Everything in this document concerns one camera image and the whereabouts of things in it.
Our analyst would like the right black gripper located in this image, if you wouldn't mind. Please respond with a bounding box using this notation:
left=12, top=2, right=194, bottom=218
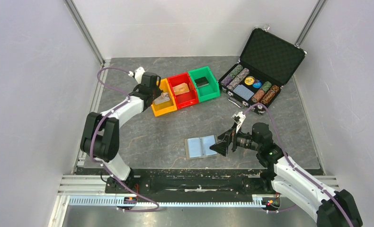
left=209, top=122, right=261, bottom=157

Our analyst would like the white credit card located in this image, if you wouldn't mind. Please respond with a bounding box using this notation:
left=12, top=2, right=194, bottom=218
left=153, top=92, right=170, bottom=105

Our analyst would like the grey card holder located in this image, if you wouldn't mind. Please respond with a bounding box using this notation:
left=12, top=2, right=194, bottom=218
left=185, top=135, right=218, bottom=159

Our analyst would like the tan card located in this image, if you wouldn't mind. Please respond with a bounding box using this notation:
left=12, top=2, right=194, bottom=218
left=173, top=83, right=190, bottom=96

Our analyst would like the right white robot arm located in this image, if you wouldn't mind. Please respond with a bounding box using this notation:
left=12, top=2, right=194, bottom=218
left=210, top=122, right=363, bottom=227

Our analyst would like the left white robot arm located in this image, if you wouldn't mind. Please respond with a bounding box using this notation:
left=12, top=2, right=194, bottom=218
left=80, top=72, right=163, bottom=193

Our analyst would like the silver card in yellow bin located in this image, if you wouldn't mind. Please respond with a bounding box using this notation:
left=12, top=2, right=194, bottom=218
left=161, top=96, right=170, bottom=103

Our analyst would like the blue playing card deck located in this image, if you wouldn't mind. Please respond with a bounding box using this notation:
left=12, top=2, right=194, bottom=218
left=233, top=85, right=254, bottom=101

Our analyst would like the yellow plastic bin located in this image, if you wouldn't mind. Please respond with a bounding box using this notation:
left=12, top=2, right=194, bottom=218
left=151, top=79, right=177, bottom=117

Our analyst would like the red plastic bin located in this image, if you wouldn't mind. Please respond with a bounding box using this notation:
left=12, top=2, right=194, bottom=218
left=167, top=72, right=199, bottom=109

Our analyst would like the green plastic bin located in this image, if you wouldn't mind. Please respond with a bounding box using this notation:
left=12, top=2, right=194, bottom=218
left=188, top=66, right=220, bottom=103

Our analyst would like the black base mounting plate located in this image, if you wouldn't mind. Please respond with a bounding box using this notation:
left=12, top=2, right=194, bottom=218
left=105, top=169, right=291, bottom=203

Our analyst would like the brown poker chip row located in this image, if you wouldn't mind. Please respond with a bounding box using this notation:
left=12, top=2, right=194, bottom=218
left=250, top=81, right=280, bottom=105

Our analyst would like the purple poker chip row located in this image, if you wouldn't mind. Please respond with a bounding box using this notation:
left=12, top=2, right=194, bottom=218
left=220, top=68, right=249, bottom=90

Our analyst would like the blue dealer button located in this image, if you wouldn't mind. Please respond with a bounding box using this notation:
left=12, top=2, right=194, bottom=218
left=253, top=80, right=262, bottom=89

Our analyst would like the yellow dealer button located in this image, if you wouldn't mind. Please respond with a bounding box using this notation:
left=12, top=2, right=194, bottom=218
left=244, top=76, right=256, bottom=86

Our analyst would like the green poker chip row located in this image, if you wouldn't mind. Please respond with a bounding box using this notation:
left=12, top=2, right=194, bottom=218
left=229, top=64, right=244, bottom=79

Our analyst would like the black poker chip case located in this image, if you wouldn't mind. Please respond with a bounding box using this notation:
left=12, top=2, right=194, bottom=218
left=218, top=27, right=307, bottom=115

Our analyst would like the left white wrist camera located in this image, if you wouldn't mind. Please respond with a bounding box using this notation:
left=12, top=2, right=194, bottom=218
left=128, top=67, right=145, bottom=84

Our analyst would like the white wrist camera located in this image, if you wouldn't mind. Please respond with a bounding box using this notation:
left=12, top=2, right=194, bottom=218
left=128, top=67, right=145, bottom=84
left=232, top=111, right=246, bottom=132

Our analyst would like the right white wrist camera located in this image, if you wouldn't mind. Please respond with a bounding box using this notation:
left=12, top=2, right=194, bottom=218
left=232, top=111, right=246, bottom=132

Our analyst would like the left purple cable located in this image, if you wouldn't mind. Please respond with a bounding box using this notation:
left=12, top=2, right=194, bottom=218
left=89, top=66, right=160, bottom=213

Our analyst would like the purple cable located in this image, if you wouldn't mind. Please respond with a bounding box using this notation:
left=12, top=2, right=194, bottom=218
left=243, top=103, right=354, bottom=227
left=89, top=66, right=160, bottom=213

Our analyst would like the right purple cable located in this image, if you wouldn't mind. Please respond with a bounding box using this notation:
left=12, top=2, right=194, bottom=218
left=243, top=103, right=354, bottom=227

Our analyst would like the left aluminium frame post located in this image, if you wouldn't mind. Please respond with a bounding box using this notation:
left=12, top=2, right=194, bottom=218
left=64, top=0, right=106, bottom=66

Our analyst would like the aluminium frame post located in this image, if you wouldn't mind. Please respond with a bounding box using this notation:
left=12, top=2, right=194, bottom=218
left=295, top=0, right=327, bottom=47
left=64, top=0, right=106, bottom=66

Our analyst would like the right aluminium frame post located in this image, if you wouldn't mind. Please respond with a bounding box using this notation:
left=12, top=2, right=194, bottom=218
left=295, top=0, right=327, bottom=47

